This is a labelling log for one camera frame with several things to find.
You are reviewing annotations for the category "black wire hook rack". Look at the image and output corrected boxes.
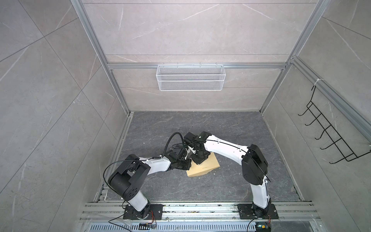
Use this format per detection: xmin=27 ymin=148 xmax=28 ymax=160
xmin=298 ymin=86 xmax=371 ymax=165

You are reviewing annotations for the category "tan paper envelope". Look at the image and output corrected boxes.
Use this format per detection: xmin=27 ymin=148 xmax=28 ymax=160
xmin=186 ymin=152 xmax=220 ymax=177

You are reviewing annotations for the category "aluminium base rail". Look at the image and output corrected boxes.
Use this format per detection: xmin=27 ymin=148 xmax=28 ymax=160
xmin=79 ymin=202 xmax=321 ymax=223

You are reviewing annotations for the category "slotted cable duct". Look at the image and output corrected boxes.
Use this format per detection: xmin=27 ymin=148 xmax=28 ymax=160
xmin=87 ymin=222 xmax=256 ymax=232

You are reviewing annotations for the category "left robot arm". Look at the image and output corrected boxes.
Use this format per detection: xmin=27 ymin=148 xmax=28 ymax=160
xmin=104 ymin=149 xmax=192 ymax=218

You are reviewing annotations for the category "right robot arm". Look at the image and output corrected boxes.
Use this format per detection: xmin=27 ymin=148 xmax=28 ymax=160
xmin=184 ymin=131 xmax=271 ymax=217

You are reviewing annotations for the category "white wire mesh basket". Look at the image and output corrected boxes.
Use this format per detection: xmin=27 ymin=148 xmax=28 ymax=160
xmin=156 ymin=64 xmax=226 ymax=91

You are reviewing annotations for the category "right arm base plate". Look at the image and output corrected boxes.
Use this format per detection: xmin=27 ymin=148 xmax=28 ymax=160
xmin=237 ymin=204 xmax=279 ymax=219

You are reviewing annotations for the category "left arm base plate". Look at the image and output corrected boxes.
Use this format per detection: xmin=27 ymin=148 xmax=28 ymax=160
xmin=123 ymin=204 xmax=164 ymax=220

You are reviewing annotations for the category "right black camera cable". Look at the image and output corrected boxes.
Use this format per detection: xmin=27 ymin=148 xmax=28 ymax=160
xmin=171 ymin=139 xmax=209 ymax=150

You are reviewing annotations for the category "left black camera cable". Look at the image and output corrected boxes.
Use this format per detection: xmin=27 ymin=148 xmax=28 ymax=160
xmin=161 ymin=131 xmax=185 ymax=159

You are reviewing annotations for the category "black camera cable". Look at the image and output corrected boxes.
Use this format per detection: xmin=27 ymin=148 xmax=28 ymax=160
xmin=161 ymin=131 xmax=185 ymax=159
xmin=171 ymin=139 xmax=209 ymax=150

